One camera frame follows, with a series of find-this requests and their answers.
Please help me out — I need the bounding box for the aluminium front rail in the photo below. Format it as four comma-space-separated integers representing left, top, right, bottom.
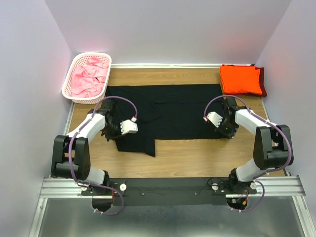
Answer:
39, 176, 306, 198

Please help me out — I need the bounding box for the pink crumpled t-shirt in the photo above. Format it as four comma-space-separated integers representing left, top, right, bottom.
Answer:
71, 57, 109, 98

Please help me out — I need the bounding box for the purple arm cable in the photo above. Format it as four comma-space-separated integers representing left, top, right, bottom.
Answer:
68, 95, 138, 215
202, 94, 294, 213

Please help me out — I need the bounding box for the aluminium back rail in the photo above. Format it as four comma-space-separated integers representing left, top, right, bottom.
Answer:
111, 63, 255, 69

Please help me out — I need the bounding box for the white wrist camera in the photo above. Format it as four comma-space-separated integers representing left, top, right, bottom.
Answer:
120, 119, 138, 135
206, 112, 223, 128

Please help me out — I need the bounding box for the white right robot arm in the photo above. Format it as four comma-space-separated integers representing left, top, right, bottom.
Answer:
206, 97, 294, 194

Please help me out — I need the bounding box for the pink plastic laundry basket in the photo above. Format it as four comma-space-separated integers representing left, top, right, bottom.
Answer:
62, 52, 112, 104

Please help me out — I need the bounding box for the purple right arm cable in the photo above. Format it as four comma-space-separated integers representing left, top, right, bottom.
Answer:
202, 94, 294, 213

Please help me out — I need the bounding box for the black t-shirt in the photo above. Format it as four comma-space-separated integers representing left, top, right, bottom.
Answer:
106, 84, 224, 157

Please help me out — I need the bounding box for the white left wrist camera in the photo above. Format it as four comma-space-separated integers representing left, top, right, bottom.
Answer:
120, 119, 138, 135

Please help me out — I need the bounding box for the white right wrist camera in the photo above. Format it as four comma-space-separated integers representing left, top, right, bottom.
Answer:
206, 112, 223, 128

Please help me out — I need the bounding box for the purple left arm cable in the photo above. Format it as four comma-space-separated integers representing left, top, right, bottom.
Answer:
68, 95, 138, 215

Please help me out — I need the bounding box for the maroon folded t-shirt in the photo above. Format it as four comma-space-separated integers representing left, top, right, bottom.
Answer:
221, 64, 268, 97

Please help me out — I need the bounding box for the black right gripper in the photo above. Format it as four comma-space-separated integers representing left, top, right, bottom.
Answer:
214, 117, 238, 139

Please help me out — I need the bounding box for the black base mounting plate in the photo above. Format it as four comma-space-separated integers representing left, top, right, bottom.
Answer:
81, 177, 257, 207

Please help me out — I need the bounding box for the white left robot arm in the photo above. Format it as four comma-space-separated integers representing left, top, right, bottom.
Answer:
51, 100, 121, 195

